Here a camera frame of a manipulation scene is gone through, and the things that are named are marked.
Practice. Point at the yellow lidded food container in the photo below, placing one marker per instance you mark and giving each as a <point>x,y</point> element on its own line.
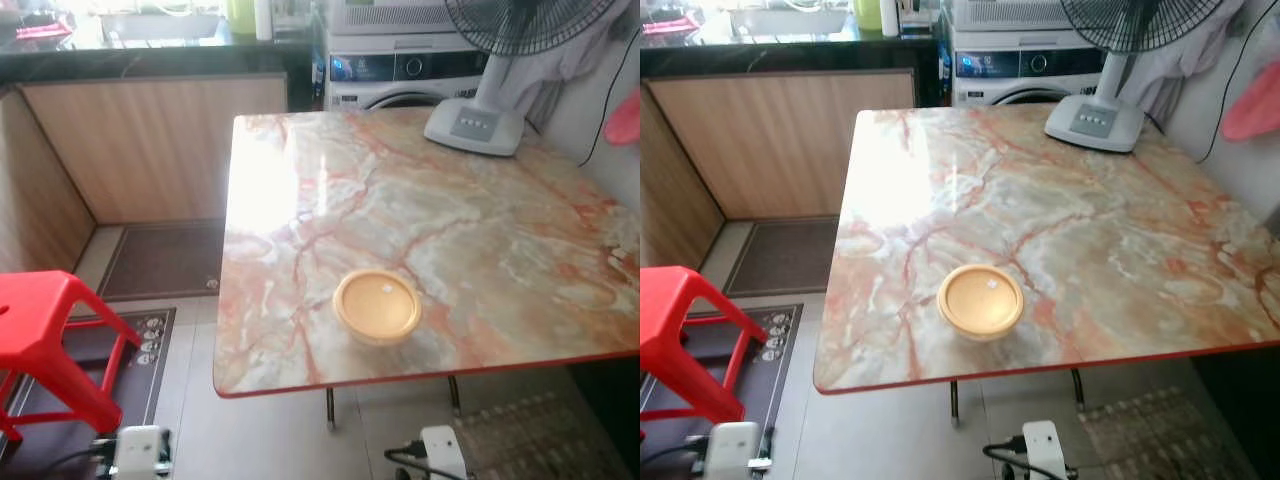
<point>377,306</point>
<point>980,302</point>

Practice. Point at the red plastic stool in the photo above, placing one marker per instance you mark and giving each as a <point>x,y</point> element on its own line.
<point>45,320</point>
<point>675,315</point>

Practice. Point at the pink cloth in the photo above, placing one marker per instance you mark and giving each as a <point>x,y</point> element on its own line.
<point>1255,105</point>
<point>625,118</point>

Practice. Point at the brown door mat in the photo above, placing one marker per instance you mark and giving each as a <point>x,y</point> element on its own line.
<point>165,262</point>
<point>785,258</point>

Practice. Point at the marble pattern table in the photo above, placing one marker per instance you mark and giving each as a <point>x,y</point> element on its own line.
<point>1100,240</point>
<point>480,250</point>

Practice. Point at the wooden cabinet panel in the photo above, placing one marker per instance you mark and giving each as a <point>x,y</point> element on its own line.
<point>780,145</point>
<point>150,150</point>

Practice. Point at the dark printed floor mat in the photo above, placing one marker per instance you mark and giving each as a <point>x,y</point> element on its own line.
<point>775,345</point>
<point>140,390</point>

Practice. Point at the grey hanging cloth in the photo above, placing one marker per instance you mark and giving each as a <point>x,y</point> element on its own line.
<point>1175,60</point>
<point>545,70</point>

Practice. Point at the grey standing fan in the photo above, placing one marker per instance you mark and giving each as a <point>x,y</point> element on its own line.
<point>1095,118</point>
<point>478,122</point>

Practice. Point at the red item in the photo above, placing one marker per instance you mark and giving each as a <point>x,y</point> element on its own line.
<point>670,26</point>
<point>42,31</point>

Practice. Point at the beige patterned rug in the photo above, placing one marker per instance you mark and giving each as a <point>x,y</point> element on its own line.
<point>1160,435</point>
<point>530,440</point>

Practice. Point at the black stone countertop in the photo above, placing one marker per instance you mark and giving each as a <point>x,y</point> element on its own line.
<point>150,55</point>
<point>780,50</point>

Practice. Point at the white tray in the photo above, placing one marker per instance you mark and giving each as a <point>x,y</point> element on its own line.
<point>160,26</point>
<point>790,22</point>

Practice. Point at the white washing machine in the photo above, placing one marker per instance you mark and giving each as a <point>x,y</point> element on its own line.
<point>1020,68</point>
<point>400,70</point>

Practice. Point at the white bottle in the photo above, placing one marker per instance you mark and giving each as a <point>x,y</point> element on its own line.
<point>264,20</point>
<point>889,18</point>

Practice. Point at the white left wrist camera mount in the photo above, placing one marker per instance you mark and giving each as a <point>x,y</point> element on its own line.
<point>730,450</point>
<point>138,452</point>

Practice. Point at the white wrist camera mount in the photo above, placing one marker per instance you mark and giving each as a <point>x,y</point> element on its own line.
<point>730,450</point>
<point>1043,450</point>
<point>443,455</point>
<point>138,452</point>

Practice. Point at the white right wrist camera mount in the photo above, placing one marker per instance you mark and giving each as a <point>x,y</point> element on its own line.
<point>1043,450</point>
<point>443,455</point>

